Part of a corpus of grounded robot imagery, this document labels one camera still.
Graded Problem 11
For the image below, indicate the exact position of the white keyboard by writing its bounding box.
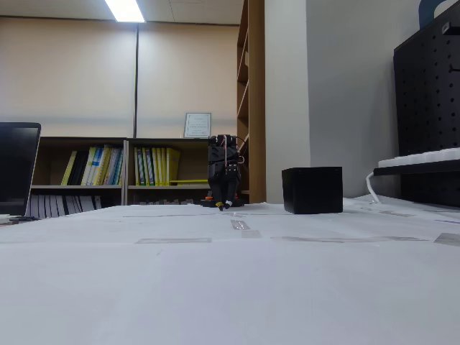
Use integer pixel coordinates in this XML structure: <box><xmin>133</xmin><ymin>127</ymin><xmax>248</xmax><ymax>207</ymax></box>
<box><xmin>377</xmin><ymin>147</ymin><xmax>460</xmax><ymax>169</ymax></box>

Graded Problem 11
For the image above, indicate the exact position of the wide yellow binder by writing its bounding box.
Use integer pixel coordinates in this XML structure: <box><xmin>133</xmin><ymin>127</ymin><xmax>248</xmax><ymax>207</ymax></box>
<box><xmin>165</xmin><ymin>147</ymin><xmax>182</xmax><ymax>187</ymax></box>

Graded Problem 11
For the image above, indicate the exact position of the slanted yellow book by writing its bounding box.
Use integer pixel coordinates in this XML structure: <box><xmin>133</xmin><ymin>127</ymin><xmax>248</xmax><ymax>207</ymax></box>
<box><xmin>60</xmin><ymin>150</ymin><xmax>78</xmax><ymax>187</ymax></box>

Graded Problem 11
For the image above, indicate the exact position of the white cable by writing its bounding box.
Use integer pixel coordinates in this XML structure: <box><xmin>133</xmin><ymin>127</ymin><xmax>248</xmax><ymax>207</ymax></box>
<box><xmin>365</xmin><ymin>171</ymin><xmax>382</xmax><ymax>204</ymax></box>

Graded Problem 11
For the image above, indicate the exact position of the black vertical pole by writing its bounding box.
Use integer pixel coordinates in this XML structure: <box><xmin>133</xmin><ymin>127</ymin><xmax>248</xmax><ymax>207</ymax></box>
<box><xmin>133</xmin><ymin>23</ymin><xmax>140</xmax><ymax>139</ymax></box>

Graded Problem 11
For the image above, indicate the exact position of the tall wooden bookshelf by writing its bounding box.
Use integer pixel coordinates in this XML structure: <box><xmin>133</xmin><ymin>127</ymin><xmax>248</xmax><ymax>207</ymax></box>
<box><xmin>236</xmin><ymin>0</ymin><xmax>266</xmax><ymax>205</ymax></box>

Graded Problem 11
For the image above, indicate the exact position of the black box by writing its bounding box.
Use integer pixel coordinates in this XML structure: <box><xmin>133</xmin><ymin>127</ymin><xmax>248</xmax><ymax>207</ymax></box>
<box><xmin>281</xmin><ymin>166</ymin><xmax>344</xmax><ymax>215</ymax></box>

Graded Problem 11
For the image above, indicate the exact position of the ceiling light panel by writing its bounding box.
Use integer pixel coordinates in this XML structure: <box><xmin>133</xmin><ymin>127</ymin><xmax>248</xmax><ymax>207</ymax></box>
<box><xmin>103</xmin><ymin>0</ymin><xmax>147</xmax><ymax>24</ymax></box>

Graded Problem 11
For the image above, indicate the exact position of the long clear tape strip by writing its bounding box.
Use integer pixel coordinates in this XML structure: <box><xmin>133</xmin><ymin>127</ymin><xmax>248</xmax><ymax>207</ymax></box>
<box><xmin>270</xmin><ymin>236</ymin><xmax>429</xmax><ymax>244</ymax></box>

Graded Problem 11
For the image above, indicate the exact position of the framed white notice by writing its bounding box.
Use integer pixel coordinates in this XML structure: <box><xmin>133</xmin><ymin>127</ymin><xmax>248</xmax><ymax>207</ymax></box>
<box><xmin>183</xmin><ymin>112</ymin><xmax>212</xmax><ymax>139</ymax></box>

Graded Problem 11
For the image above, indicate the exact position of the black laptop screen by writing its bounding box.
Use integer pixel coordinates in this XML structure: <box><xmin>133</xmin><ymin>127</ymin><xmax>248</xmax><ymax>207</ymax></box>
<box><xmin>0</xmin><ymin>121</ymin><xmax>42</xmax><ymax>216</ymax></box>

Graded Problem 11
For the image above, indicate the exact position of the blue chair back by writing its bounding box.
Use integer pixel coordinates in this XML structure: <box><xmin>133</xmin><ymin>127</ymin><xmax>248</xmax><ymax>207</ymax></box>
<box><xmin>419</xmin><ymin>0</ymin><xmax>454</xmax><ymax>29</ymax></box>

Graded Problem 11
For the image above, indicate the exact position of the black pegboard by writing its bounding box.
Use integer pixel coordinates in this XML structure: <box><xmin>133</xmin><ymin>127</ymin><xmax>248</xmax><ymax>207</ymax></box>
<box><xmin>392</xmin><ymin>3</ymin><xmax>460</xmax><ymax>208</ymax></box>

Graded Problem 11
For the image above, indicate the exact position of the low wooden bookshelf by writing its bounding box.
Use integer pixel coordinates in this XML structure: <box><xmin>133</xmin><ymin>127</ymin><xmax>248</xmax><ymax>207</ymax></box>
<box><xmin>30</xmin><ymin>136</ymin><xmax>129</xmax><ymax>219</ymax></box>
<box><xmin>124</xmin><ymin>137</ymin><xmax>216</xmax><ymax>206</ymax></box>

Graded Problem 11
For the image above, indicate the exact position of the white paper table cover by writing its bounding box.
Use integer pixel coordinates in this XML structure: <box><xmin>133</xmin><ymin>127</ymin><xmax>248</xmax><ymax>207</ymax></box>
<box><xmin>0</xmin><ymin>202</ymin><xmax>460</xmax><ymax>345</ymax></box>

